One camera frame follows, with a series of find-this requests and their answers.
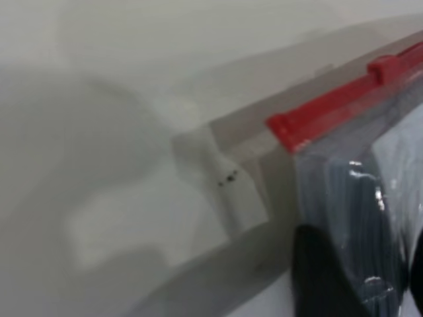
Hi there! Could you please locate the clear plastic zip bag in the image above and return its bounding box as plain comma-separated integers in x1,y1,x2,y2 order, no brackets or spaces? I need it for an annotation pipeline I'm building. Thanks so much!
265,31,423,317

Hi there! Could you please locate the red zipper slider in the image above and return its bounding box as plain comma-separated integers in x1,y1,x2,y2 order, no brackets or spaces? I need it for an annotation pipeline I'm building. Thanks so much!
367,54,401,88

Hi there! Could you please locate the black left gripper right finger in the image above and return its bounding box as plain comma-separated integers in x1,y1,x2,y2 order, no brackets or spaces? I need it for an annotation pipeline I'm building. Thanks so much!
407,227,423,300

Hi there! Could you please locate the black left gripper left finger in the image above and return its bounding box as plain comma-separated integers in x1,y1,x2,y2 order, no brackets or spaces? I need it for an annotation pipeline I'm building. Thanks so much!
293,224,367,317

